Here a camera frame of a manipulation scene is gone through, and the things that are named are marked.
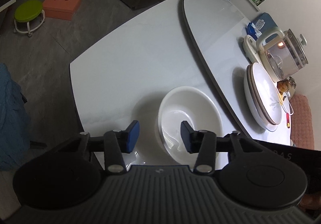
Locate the orange box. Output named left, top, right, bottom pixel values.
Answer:
left=42, top=0, right=83, bottom=21

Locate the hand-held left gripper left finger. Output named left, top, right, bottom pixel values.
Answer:
left=50, top=120, right=140, bottom=174

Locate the glass kettle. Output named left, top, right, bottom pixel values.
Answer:
left=255, top=26, right=309, bottom=82

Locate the blue cloth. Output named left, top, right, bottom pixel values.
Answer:
left=0, top=63, right=31, bottom=172

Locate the green round stool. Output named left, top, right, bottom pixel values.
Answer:
left=13, top=0, right=45, bottom=37

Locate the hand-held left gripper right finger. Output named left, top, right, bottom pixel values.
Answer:
left=180, top=120, right=269, bottom=174

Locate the white bowl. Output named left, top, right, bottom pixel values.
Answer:
left=158, top=86, right=224, bottom=166

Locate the grey round turntable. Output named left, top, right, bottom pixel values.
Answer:
left=179, top=0, right=293, bottom=140

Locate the stack of white plates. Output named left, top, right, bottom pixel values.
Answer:
left=247, top=62, right=283, bottom=126

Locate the brown toad figurine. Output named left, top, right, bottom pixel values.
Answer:
left=277, top=76, right=297, bottom=94

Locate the white plate red flower print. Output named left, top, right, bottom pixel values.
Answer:
left=246, top=64, right=277, bottom=127

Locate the cream plate grey leaf print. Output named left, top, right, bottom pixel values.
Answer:
left=243, top=74, right=279, bottom=132

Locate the cream kettle base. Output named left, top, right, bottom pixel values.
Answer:
left=242, top=34, right=267, bottom=64

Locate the blue tissue packet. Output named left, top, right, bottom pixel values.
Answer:
left=242, top=19, right=267, bottom=39

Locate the yellow coaster mat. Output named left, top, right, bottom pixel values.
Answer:
left=277, top=88, right=289, bottom=104

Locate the white cable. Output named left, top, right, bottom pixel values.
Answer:
left=281, top=98, right=294, bottom=117

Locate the pink blanket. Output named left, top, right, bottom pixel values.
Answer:
left=288, top=93, right=316, bottom=150

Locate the person's right forearm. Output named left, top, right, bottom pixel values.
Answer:
left=299, top=194, right=321, bottom=215

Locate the blue chair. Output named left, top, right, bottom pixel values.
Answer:
left=250, top=12, right=278, bottom=37

